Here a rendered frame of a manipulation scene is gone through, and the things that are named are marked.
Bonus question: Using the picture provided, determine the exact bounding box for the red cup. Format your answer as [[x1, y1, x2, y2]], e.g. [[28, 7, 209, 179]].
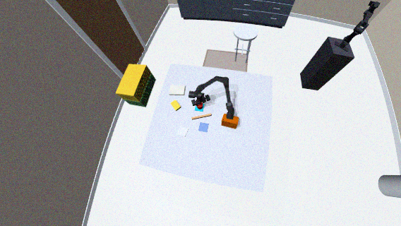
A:
[[196, 102, 203, 109]]

